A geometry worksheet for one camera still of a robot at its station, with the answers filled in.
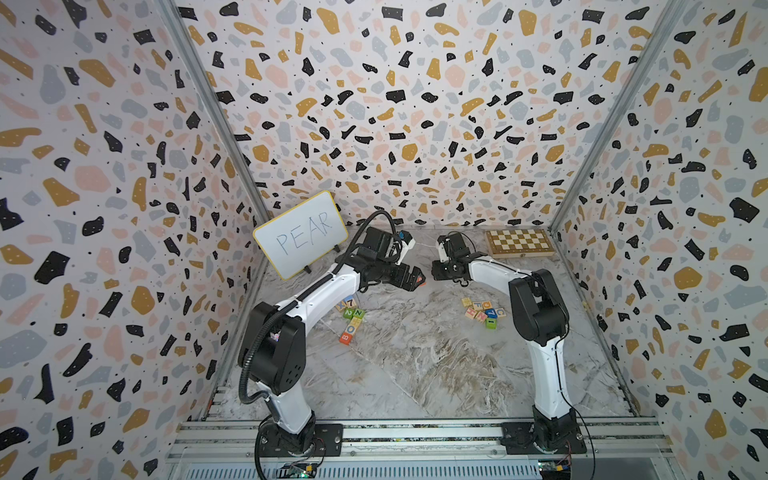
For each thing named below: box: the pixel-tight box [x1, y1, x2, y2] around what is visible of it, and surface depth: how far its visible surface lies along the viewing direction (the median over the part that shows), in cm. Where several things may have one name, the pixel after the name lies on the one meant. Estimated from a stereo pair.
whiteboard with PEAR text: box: [252, 191, 349, 281], surface depth 103 cm
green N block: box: [343, 308, 365, 320], surface depth 97 cm
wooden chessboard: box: [485, 228, 556, 258], surface depth 116 cm
